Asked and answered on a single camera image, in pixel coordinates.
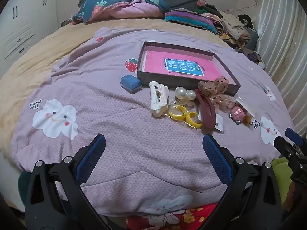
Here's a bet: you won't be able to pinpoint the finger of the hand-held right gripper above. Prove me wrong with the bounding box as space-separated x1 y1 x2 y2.
273 136 300 157
285 128 307 149

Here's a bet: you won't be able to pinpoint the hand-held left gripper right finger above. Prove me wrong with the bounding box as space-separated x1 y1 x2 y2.
201 134 283 230

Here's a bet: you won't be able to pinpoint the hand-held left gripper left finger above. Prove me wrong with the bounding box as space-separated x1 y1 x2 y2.
25 133 113 230

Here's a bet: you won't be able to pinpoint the maroon hair clip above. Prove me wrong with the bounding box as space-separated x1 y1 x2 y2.
194 89 217 128

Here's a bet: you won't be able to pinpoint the polka-dot bow hair clip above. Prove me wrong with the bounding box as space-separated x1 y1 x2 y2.
198 76 237 112

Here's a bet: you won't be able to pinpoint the white hair claw clip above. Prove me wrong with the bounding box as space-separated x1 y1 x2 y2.
149 81 170 118

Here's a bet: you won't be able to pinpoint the small blue jewelry box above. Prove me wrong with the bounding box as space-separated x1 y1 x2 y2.
120 75 142 93

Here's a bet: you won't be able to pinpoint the brown cardboard box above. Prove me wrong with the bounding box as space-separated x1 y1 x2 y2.
137 41 241 96

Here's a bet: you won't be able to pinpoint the green cloth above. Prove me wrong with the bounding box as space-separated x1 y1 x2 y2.
271 158 294 204

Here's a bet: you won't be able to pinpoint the white stud earring card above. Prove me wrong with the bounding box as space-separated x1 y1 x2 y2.
215 114 224 133

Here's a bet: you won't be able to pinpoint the purple printed blanket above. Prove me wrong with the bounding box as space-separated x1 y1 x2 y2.
14 26 295 215

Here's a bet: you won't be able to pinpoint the yellow hoop earring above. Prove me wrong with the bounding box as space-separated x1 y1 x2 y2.
185 113 203 128
169 105 187 121

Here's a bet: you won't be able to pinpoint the pink plush hair clip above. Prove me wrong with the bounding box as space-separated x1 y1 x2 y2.
229 106 246 126

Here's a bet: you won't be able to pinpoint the red floral cloth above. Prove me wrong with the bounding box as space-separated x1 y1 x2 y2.
126 202 217 230

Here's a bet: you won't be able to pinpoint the dark teal cloth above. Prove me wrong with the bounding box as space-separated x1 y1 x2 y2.
18 171 31 204

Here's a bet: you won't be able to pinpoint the pearl earrings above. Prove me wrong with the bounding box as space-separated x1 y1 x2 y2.
175 86 195 107

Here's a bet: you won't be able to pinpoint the white striped curtain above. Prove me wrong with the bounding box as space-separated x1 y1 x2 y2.
254 0 307 135

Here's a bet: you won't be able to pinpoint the pink book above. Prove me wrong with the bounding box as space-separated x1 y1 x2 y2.
141 50 220 81

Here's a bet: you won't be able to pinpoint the pile of clothes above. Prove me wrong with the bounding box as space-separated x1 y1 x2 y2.
197 0 265 69

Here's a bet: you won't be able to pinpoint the striped folded cloth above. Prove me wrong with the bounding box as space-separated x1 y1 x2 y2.
165 9 217 35

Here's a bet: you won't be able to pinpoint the strawberry print quilt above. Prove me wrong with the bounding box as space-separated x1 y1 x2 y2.
72 0 169 25

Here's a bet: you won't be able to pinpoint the white wardrobe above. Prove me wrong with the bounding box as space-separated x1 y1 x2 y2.
0 0 60 60

